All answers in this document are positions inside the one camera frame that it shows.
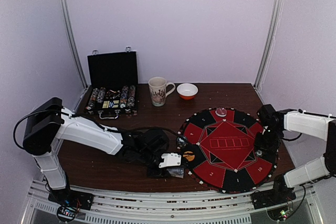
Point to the tall ceramic seashell mug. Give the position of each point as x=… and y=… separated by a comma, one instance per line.
x=160, y=88

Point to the blue playing card deck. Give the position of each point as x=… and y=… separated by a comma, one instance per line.
x=177, y=172

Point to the clear red dealer button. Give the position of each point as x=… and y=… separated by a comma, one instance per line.
x=221, y=112

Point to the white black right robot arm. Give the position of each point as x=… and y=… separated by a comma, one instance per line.
x=289, y=125

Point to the orange white small bowl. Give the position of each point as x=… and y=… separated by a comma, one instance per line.
x=187, y=91

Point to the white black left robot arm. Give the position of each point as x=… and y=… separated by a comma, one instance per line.
x=53, y=121

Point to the right aluminium frame post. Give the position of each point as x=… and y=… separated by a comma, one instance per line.
x=270, y=40

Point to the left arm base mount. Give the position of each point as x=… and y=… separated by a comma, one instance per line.
x=70, y=206

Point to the black poker chip case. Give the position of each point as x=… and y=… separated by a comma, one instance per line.
x=114, y=84

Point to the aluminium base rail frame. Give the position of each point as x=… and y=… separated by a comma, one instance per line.
x=195, y=207

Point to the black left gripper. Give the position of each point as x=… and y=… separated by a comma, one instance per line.
x=163, y=172

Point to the round red black poker mat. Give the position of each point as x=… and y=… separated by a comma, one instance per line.
x=225, y=159

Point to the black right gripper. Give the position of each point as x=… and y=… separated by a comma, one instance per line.
x=261, y=145

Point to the left aluminium frame post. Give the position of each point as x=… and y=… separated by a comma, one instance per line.
x=72, y=43

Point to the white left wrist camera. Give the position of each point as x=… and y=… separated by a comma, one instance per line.
x=170, y=160

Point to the orange big blind button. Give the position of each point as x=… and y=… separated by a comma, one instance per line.
x=189, y=156

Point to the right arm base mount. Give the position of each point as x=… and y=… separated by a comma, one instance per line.
x=279, y=205

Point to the aluminium frame post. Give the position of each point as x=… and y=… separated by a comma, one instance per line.
x=72, y=43
x=270, y=40

